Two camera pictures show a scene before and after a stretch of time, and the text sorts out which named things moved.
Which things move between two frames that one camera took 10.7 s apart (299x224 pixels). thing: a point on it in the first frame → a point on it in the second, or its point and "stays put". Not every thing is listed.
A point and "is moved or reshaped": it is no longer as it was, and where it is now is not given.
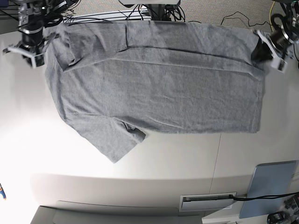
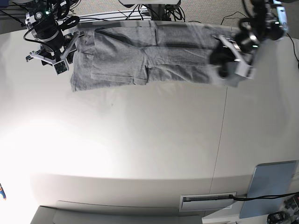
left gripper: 32,38 → 50,38
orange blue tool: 2,192 stays put
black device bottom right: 276,217 stays put
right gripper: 279,41 → 221,58
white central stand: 150,2 stays put
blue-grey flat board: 269,179 stays put
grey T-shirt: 116,81 is moved or reshaped
